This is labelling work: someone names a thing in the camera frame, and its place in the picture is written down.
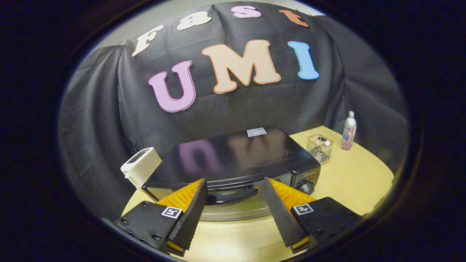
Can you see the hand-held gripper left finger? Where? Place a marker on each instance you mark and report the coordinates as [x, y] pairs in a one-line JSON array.
[[191, 214]]

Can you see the black backdrop cloth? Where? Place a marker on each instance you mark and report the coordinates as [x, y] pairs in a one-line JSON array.
[[94, 109]]

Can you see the white bread toaster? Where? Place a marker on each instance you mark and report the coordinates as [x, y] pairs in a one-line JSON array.
[[140, 169]]

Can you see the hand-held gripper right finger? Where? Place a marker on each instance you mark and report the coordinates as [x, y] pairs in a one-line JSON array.
[[282, 214]]

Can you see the silver and pink spray bottle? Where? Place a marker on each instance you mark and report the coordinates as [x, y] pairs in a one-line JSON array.
[[348, 133]]

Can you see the clear plastic container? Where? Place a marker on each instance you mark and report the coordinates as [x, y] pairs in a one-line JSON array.
[[319, 150]]

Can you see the black toaster oven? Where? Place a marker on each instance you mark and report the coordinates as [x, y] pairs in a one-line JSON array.
[[236, 156]]

